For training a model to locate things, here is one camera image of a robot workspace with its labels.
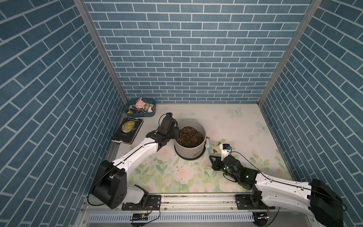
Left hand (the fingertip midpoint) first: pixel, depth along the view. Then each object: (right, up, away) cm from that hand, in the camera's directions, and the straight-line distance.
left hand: (180, 130), depth 86 cm
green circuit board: (-20, -43, -14) cm, 49 cm away
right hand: (+17, -16, -5) cm, 24 cm away
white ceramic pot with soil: (+7, -6, +2) cm, 9 cm away
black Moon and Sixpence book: (-39, -2, +16) cm, 43 cm away
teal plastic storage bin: (-26, +13, +24) cm, 38 cm away
